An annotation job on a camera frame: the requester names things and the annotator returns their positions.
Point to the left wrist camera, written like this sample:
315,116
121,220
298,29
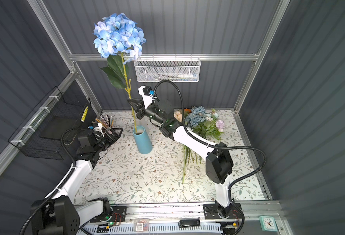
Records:
97,126

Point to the teal ceramic vase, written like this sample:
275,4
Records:
142,140

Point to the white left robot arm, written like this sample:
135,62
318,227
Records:
56,214

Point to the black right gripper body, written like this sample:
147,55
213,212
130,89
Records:
153,114

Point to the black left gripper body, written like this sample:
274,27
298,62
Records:
102,144

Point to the black wire wall basket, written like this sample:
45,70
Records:
39,137

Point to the black remote device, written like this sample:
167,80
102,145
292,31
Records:
187,223

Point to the dusty blue rose bunch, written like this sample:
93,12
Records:
196,116

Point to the blue hydrangea flower stem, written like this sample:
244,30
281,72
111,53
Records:
119,40

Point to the coloured pencils bundle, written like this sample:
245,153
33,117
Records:
105,120

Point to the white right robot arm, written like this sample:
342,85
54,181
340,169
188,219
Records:
218,162

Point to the floral patterned table mat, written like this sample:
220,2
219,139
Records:
125,176

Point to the white wire mesh basket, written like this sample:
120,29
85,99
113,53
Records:
176,70

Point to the teal small clock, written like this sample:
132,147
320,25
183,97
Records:
268,223

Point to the peach flower stem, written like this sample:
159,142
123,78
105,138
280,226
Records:
178,115

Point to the purple white flower bunch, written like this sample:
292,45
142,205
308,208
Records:
209,125

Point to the white rose stem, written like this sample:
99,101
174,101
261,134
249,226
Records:
189,155

